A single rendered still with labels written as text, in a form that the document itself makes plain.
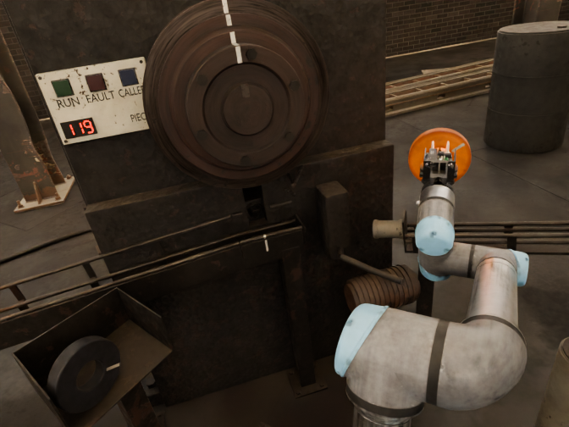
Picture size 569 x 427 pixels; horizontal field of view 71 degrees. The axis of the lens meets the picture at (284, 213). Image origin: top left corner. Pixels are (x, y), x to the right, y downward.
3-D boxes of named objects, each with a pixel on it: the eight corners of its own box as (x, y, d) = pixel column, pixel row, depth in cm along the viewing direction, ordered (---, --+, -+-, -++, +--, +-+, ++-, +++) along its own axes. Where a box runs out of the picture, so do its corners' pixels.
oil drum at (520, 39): (467, 137, 355) (479, 28, 312) (523, 124, 366) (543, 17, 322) (518, 160, 304) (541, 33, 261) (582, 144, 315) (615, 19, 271)
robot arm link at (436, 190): (452, 221, 90) (415, 219, 93) (453, 207, 93) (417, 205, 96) (455, 196, 85) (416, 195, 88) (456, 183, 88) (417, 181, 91)
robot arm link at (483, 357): (545, 377, 44) (530, 238, 85) (441, 350, 50) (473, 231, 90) (529, 458, 48) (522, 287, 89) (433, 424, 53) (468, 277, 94)
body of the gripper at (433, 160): (457, 146, 95) (456, 179, 87) (454, 174, 101) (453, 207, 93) (423, 146, 98) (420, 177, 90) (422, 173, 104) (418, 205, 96)
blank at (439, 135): (431, 191, 115) (430, 196, 112) (397, 150, 112) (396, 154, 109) (482, 160, 106) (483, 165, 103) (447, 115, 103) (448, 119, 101)
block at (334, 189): (318, 245, 139) (312, 183, 127) (339, 240, 140) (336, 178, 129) (329, 262, 130) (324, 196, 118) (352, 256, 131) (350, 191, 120)
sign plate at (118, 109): (64, 142, 107) (36, 74, 99) (162, 124, 112) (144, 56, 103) (63, 145, 105) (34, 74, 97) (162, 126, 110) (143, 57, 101)
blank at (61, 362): (43, 420, 82) (53, 427, 80) (48, 347, 81) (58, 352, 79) (108, 390, 95) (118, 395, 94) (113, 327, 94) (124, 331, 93)
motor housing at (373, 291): (348, 380, 155) (340, 271, 129) (399, 363, 159) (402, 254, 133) (362, 409, 144) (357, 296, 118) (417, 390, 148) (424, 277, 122)
